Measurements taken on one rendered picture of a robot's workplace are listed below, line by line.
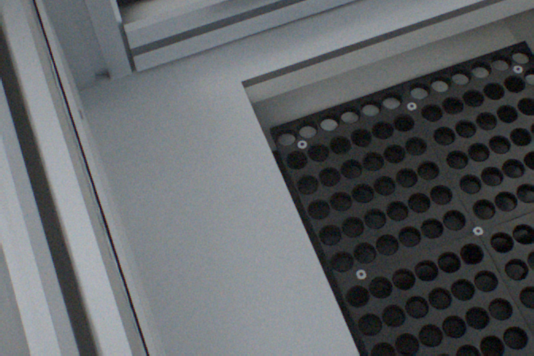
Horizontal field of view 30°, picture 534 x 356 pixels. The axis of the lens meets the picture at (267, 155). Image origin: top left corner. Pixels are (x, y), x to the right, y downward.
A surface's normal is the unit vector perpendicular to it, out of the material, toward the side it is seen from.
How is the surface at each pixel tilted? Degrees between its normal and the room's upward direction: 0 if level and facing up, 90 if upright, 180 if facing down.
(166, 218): 0
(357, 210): 0
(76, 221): 0
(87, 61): 90
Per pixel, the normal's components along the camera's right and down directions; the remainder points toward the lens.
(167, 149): -0.05, -0.49
